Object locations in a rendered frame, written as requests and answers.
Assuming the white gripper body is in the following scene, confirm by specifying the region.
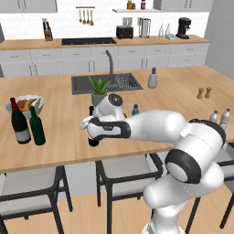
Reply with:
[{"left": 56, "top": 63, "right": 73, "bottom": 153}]
[{"left": 80, "top": 117, "right": 93, "bottom": 131}]

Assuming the black glass bottle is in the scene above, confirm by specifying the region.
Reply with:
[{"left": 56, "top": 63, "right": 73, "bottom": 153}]
[{"left": 87, "top": 104, "right": 102, "bottom": 148}]

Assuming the green potted plant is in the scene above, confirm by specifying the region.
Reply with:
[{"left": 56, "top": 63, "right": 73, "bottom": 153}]
[{"left": 88, "top": 76, "right": 112, "bottom": 108}]

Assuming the dark grey sink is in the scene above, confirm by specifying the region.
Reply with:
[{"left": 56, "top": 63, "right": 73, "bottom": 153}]
[{"left": 70, "top": 72, "right": 144, "bottom": 96}]

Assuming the green glass bottle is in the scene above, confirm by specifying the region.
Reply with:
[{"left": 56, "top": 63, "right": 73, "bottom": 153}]
[{"left": 28, "top": 105, "right": 47, "bottom": 146}]

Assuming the blue plastic bottle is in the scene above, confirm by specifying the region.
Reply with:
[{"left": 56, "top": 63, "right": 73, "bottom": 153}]
[{"left": 131, "top": 103, "right": 141, "bottom": 118}]

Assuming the grey tap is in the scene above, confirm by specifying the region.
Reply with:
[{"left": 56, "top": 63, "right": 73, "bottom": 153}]
[{"left": 105, "top": 49, "right": 119, "bottom": 90}]

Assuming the grey base cupboards run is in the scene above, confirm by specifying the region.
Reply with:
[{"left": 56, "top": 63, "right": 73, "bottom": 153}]
[{"left": 0, "top": 42, "right": 211, "bottom": 79}]

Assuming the dark wine bottle red cap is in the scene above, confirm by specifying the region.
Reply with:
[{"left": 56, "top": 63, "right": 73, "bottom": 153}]
[{"left": 9, "top": 97, "right": 32, "bottom": 145}]

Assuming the white fruit bowl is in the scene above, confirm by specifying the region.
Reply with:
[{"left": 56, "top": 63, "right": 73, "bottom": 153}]
[{"left": 5, "top": 94, "right": 46, "bottom": 119}]

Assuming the grey soap dispenser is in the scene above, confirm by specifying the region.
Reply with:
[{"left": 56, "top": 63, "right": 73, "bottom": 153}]
[{"left": 147, "top": 66, "right": 159, "bottom": 90}]

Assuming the black hob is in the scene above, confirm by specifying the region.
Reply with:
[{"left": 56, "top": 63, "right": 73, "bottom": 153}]
[{"left": 60, "top": 37, "right": 118, "bottom": 47}]

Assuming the black toaster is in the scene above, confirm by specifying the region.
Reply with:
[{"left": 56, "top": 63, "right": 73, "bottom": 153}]
[{"left": 115, "top": 25, "right": 134, "bottom": 40}]

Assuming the silver kettle appliance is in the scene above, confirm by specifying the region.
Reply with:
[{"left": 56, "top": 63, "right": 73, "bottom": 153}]
[{"left": 138, "top": 16, "right": 152, "bottom": 39}]

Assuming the yellow jar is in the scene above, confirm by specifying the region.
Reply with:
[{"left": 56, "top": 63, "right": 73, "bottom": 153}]
[{"left": 126, "top": 0, "right": 137, "bottom": 10}]

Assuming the small clear plastic bottle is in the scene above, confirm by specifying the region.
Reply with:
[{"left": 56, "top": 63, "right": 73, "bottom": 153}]
[{"left": 208, "top": 110, "right": 219, "bottom": 123}]

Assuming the black coffee machine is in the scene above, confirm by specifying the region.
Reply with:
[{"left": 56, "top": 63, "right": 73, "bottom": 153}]
[{"left": 175, "top": 16, "right": 193, "bottom": 40}]

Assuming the rail with hanging tools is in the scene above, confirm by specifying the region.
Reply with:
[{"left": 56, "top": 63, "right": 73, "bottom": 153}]
[{"left": 75, "top": 5, "right": 96, "bottom": 27}]

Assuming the white wall shelf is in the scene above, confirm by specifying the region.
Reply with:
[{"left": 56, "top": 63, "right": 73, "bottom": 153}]
[{"left": 112, "top": 7, "right": 162, "bottom": 14}]

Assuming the grey wall cupboard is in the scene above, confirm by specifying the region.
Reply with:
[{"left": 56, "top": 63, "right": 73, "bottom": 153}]
[
  {"left": 0, "top": 0, "right": 59, "bottom": 14},
  {"left": 153, "top": 0, "right": 215, "bottom": 13}
]

